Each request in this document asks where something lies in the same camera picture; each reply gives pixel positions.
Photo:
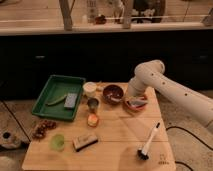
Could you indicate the silver metal fork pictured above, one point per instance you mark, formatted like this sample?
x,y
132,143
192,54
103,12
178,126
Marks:
x,y
116,99

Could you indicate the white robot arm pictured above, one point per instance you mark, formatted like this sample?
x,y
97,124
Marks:
x,y
151,74

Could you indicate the purple bowl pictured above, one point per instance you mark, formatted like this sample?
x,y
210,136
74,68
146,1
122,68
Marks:
x,y
112,91

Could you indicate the grey cloth in bowl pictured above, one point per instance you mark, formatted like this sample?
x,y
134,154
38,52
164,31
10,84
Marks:
x,y
137,102

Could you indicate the orange terracotta bowl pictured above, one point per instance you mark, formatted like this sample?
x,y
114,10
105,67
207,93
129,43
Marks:
x,y
132,108

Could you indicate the white cup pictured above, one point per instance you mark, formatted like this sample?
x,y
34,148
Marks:
x,y
90,89

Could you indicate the small metal cup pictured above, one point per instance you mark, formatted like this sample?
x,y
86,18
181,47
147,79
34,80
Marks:
x,y
93,104

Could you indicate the orange fruit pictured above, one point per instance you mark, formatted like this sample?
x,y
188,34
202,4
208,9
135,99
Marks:
x,y
92,120

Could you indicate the grey sponge block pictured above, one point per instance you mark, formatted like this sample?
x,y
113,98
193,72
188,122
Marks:
x,y
70,100

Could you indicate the green plastic tray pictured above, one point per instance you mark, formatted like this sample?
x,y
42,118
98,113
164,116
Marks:
x,y
55,87

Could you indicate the green cucumber slice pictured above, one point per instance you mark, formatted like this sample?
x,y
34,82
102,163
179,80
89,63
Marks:
x,y
56,101

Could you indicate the wooden board eraser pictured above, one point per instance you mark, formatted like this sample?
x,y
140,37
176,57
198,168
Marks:
x,y
84,140

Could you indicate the green plastic cup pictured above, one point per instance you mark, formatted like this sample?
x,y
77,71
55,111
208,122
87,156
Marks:
x,y
57,142

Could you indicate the brown grape bunch toy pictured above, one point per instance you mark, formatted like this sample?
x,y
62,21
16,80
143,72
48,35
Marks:
x,y
40,131

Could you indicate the white handled dish brush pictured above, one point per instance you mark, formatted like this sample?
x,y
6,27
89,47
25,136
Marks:
x,y
142,152

